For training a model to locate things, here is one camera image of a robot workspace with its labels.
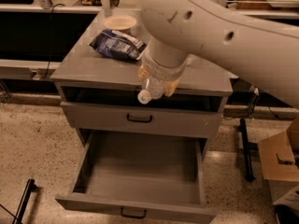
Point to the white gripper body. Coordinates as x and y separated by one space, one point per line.
163 71

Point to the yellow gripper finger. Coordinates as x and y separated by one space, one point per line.
142 72
170 87

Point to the blue label plastic bottle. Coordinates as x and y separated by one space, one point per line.
152 89

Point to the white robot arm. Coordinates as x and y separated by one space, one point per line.
264 53

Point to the grey drawer cabinet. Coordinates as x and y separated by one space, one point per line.
86 77

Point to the closed grey upper drawer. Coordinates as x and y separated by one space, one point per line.
142 120

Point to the open grey bottom drawer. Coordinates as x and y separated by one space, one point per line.
137 175

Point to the blue chip bag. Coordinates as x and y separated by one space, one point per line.
118 45

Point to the beige paper bowl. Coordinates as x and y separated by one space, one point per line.
122 23

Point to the black metal stand leg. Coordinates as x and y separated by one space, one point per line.
249 176

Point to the cardboard box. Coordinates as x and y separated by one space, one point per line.
276 154

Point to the black bar lower left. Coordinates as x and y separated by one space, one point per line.
29 188

